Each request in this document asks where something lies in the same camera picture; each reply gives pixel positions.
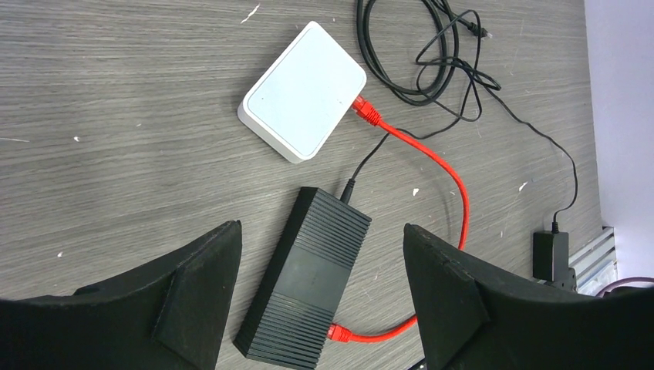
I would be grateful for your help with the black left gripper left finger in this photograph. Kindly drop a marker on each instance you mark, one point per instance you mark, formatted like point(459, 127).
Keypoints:
point(169, 313)

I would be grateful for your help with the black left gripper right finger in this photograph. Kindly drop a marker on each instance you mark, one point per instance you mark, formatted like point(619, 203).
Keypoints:
point(474, 315)

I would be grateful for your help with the black network switch blue ports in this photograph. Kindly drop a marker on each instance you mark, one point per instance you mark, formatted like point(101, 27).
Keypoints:
point(290, 315)

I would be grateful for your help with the white router box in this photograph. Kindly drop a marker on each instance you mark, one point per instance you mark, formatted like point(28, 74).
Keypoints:
point(301, 98)

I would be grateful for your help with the black power adapter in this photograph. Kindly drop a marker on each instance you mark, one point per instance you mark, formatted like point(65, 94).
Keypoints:
point(550, 254)

